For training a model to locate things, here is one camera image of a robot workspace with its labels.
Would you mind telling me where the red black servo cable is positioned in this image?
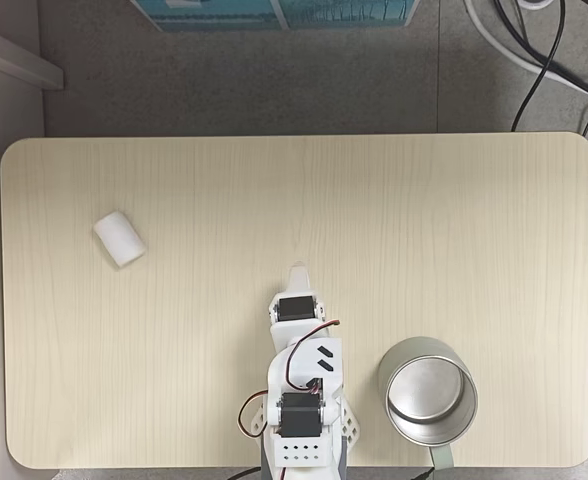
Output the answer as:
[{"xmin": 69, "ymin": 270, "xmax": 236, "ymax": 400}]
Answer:
[
  {"xmin": 237, "ymin": 388, "xmax": 270, "ymax": 441},
  {"xmin": 284, "ymin": 320, "xmax": 343, "ymax": 392}
]

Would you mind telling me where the white gauze dressing roll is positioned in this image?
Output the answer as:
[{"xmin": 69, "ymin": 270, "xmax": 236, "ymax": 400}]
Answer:
[{"xmin": 92, "ymin": 209, "xmax": 148, "ymax": 272}]

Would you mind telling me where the white wall ledge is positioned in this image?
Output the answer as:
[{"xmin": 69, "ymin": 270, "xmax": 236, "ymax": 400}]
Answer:
[{"xmin": 0, "ymin": 21, "xmax": 66, "ymax": 92}]

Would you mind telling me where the blue printed box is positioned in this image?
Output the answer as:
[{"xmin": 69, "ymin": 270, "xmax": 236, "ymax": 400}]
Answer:
[{"xmin": 128, "ymin": 0, "xmax": 421, "ymax": 33}]

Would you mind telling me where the metal cup with handle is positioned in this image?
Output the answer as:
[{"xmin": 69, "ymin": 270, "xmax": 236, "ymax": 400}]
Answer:
[{"xmin": 377, "ymin": 336, "xmax": 479, "ymax": 472}]

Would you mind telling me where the grey table clamp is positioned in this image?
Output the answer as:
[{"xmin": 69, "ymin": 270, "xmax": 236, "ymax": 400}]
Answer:
[{"xmin": 334, "ymin": 433, "xmax": 351, "ymax": 480}]

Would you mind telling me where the thick white cable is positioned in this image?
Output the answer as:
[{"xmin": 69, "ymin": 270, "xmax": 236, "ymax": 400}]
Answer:
[{"xmin": 462, "ymin": 0, "xmax": 588, "ymax": 104}]

